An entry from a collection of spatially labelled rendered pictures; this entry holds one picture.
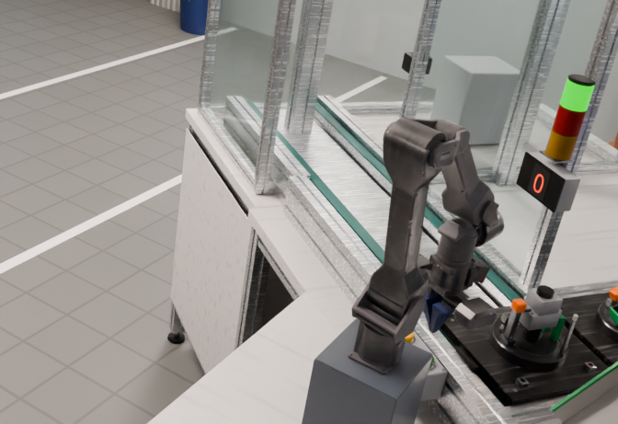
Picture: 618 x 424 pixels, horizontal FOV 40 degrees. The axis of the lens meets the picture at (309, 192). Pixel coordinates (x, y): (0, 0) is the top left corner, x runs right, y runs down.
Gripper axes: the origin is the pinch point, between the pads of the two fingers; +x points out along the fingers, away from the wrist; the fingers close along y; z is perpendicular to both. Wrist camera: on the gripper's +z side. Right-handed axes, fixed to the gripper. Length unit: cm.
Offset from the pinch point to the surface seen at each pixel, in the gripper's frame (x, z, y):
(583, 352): 8.7, 28.8, -12.2
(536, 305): -1.2, 17.7, -6.6
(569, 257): 19, 75, 23
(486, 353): 8.8, 10.9, -4.2
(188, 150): 31, 26, 128
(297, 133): 14, 42, 97
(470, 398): 10.0, 0.5, -10.7
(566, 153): -22.0, 34.6, 7.6
